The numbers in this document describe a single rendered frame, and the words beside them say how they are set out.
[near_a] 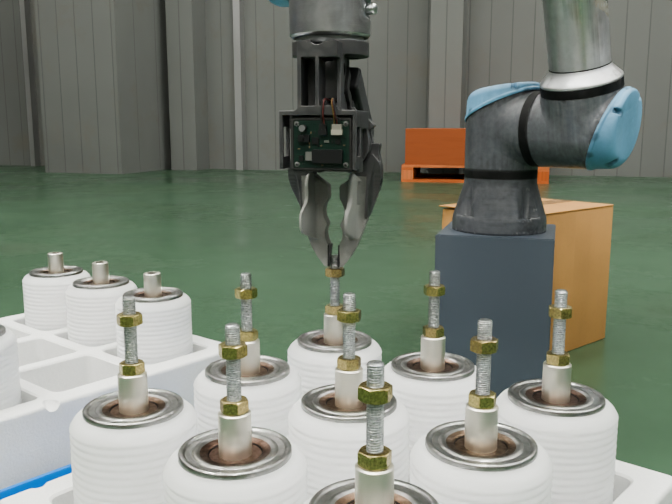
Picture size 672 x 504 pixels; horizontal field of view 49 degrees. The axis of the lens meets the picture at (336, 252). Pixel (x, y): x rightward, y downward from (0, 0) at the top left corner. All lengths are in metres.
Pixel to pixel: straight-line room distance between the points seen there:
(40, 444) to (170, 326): 0.21
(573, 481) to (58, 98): 7.48
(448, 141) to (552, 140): 5.09
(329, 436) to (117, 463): 0.15
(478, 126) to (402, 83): 6.33
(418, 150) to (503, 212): 5.07
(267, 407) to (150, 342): 0.34
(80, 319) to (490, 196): 0.63
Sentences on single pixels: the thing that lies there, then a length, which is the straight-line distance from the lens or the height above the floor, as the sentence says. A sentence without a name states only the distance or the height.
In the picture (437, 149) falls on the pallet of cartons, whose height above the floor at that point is 0.27.
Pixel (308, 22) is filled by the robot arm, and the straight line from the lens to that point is 0.68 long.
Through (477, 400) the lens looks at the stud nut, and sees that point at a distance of 0.51.
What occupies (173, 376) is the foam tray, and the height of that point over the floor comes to 0.17.
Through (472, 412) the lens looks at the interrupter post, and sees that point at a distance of 0.51.
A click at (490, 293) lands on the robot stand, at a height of 0.21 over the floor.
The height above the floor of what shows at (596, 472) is 0.21.
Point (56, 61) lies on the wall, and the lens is 7.89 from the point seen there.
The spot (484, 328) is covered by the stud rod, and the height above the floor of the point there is 0.34.
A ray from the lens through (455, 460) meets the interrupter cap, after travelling 0.50.
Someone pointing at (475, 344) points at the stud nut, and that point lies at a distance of 0.50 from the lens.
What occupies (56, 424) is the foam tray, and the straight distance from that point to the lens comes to 0.85.
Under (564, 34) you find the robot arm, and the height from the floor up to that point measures 0.59.
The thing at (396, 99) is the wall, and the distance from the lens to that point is 7.51.
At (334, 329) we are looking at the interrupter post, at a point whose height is 0.27.
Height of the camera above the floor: 0.47
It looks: 10 degrees down
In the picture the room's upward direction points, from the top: straight up
